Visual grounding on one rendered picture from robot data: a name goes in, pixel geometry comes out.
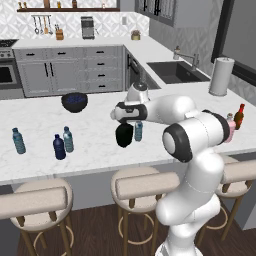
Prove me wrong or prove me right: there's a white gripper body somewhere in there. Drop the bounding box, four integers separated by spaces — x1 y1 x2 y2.
128 81 150 104

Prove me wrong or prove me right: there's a black dishwasher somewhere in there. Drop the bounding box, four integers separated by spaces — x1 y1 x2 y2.
123 46 163 92

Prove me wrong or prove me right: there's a light blue plastic bottle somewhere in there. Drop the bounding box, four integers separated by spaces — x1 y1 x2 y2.
62 126 75 154
133 121 144 142
11 127 27 155

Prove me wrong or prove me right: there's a dark sink basin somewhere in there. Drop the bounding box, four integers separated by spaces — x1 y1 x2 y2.
146 60 211 85

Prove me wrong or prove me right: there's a black glass bottle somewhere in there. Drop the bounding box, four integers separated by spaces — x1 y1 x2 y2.
115 122 135 149

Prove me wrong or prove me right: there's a small potted plant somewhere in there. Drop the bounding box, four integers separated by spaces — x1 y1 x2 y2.
130 29 142 41

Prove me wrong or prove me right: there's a black bowl with blue contents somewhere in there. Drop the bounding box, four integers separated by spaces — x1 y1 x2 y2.
60 92 89 114

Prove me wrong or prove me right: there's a grey metal tap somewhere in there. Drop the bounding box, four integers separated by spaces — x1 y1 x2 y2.
172 45 200 72

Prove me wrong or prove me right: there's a grey base cupboard run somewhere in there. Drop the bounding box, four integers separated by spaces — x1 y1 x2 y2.
12 45 125 99

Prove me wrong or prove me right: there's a white paper towel roll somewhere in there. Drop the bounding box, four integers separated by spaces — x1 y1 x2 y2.
208 56 235 97

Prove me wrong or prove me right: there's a beige round bar stool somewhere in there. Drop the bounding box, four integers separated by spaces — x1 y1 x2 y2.
110 166 181 256
0 178 75 256
196 154 256 247

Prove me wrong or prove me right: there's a dark blue plastic bottle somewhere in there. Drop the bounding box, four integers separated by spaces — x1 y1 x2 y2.
52 133 67 161

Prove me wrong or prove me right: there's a pink glass bottle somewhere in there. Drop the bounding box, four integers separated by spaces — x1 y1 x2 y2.
224 112 238 144

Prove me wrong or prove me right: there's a brown knife block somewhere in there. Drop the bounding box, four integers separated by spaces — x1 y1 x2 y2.
54 23 65 41

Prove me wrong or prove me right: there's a brown glass bottle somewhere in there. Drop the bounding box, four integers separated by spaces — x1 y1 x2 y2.
233 103 246 131

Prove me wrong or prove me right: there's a black framed window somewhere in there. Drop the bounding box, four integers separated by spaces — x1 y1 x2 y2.
210 0 256 87

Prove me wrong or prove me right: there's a steel oven with hob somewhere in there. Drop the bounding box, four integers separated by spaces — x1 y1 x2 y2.
0 38 25 101

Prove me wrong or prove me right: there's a grey glass-door wall cupboard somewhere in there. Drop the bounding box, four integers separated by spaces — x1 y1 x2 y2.
134 0 224 30

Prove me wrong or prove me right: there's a dark wooden wall shelf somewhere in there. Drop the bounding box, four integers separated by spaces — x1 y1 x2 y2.
16 7 121 13

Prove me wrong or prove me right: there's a rail with hanging tools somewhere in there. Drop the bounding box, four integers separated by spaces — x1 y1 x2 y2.
31 14 54 36

